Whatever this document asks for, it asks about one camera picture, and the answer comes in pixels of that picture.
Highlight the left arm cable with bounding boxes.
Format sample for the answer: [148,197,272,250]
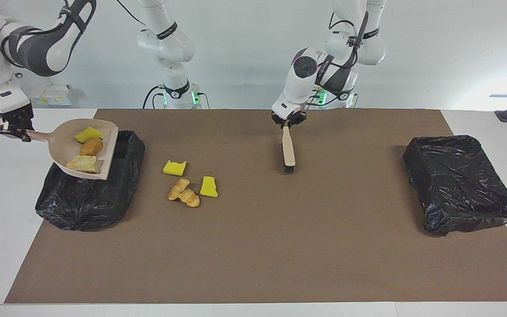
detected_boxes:
[313,11,379,106]

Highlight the bin lined with black bag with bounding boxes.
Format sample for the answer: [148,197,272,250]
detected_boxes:
[35,129,146,232]
[402,135,507,237]

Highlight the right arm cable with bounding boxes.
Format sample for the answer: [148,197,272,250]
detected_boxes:
[14,0,146,80]

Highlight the pale dumpling pastry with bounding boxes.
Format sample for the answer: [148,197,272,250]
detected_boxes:
[65,155,103,174]

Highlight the yellow notched cheese piece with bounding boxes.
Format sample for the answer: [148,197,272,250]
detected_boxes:
[163,160,187,177]

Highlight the beige plastic dustpan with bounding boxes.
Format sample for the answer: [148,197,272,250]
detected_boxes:
[3,118,119,181]

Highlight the beige hand brush black bristles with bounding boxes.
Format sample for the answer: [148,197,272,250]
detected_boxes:
[282,125,296,173]

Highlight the white power strip box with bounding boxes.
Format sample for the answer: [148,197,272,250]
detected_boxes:
[30,84,78,106]

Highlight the brown table mat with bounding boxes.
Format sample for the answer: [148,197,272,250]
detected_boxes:
[5,109,507,304]

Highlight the golden striped croissant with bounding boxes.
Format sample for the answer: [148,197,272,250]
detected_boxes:
[168,178,201,208]

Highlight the black base cable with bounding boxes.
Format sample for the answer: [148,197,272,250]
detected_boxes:
[143,85,167,109]

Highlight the yellow cheese wedge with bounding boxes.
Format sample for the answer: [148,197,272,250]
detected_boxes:
[200,176,219,198]

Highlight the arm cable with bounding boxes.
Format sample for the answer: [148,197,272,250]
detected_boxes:
[14,0,146,80]
[313,11,379,106]

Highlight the brown oval bread roll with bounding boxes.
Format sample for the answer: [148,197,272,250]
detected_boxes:
[80,137,104,157]

